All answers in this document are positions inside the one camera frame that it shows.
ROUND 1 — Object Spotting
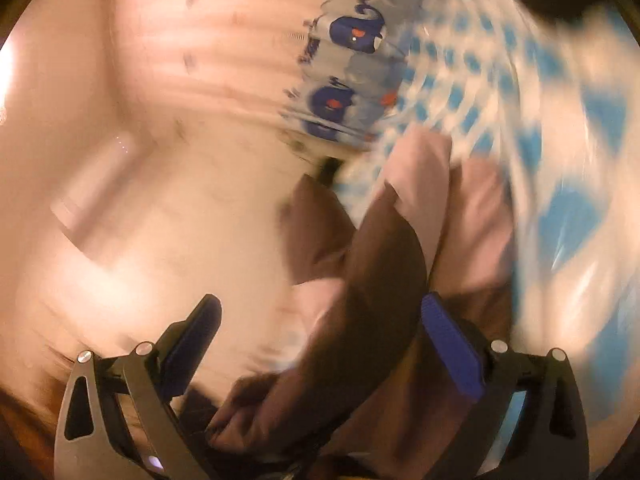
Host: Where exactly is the pink and brown jacket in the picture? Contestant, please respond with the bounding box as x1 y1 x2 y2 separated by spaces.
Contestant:
206 126 514 479

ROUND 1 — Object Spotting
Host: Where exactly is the blue white checkered plastic sheet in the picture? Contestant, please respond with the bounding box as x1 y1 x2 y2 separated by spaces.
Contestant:
336 0 639 479

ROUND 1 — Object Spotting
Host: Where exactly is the whale pattern curtain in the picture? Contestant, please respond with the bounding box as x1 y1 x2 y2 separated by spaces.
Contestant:
281 0 423 148

